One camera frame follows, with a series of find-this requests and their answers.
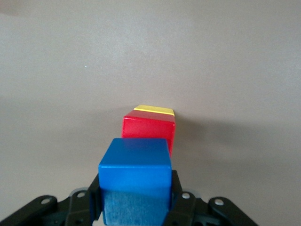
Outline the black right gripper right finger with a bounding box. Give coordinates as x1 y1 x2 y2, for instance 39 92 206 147
163 169 259 226

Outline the blue wooden cube block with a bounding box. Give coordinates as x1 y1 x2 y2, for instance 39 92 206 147
98 137 174 226

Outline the yellow wooden cube block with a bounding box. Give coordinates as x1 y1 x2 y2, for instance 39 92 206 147
133 105 175 117

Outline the red wooden cube block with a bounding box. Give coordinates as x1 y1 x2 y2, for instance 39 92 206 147
121 110 176 158

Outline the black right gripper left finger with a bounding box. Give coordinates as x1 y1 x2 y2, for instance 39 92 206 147
0 173 103 226

